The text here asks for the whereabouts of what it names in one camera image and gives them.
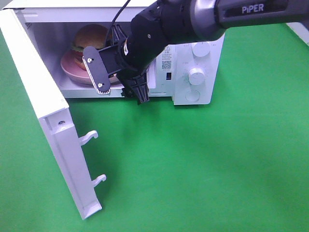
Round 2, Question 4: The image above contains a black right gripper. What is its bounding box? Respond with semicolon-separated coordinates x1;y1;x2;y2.
83;40;155;104

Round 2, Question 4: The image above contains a burger with lettuce and tomato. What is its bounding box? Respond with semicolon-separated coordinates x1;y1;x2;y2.
70;24;112;71

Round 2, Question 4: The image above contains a pink round plate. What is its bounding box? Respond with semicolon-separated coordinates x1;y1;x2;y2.
60;50;121;86

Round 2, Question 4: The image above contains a round white door button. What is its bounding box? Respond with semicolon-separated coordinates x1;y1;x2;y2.
185;90;200;102

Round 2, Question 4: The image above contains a white microwave door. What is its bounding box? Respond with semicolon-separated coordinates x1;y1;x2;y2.
0;9;106;219

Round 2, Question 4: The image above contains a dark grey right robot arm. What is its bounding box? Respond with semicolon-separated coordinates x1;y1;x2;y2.
83;0;309;103

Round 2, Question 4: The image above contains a white microwave oven body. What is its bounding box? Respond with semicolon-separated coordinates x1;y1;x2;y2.
0;0;224;105

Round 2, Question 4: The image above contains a lower white microwave knob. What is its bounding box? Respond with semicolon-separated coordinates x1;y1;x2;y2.
188;68;205;86

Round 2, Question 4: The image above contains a white microwave knob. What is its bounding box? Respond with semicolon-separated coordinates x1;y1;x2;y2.
192;42;211;58
188;68;205;86

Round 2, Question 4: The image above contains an upper white microwave knob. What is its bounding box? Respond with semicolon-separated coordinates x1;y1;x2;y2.
192;42;211;58

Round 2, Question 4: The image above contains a green table cloth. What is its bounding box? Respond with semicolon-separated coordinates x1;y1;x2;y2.
0;24;309;232

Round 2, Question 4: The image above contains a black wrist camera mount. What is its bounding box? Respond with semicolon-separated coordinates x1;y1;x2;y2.
111;24;127;45

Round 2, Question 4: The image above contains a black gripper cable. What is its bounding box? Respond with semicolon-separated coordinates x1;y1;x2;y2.
104;0;132;48

